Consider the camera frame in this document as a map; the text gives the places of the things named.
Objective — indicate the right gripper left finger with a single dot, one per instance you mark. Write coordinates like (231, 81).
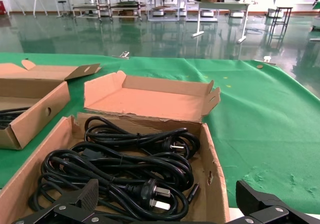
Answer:
(87, 196)

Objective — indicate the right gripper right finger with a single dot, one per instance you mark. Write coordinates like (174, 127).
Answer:
(260, 204)

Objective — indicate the shallow open cardboard box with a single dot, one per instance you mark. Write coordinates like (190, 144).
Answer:
(37, 113)

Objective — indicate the torn open cardboard box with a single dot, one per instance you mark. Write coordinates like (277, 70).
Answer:
(150, 101)

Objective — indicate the red box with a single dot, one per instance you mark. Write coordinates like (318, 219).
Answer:
(2, 8)

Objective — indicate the green table cloth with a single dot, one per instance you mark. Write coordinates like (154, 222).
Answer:
(262, 121)

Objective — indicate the brown cardboard disc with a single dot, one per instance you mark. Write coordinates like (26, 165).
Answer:
(260, 66)

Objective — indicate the white table clamp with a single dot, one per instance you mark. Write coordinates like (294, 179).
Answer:
(267, 58)

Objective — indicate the metal table clamp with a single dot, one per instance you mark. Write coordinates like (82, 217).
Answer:
(124, 54)

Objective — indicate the metal shelving cart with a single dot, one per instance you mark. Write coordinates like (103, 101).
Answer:
(127, 5)
(87, 6)

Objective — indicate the round grey stool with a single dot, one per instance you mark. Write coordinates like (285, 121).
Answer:
(61, 1)

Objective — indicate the tall black stool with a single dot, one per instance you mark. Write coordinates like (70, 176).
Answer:
(283, 8)

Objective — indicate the white table with legs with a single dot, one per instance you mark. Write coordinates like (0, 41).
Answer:
(225, 4)

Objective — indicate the white frame rack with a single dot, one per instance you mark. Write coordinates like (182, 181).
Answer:
(162, 1)

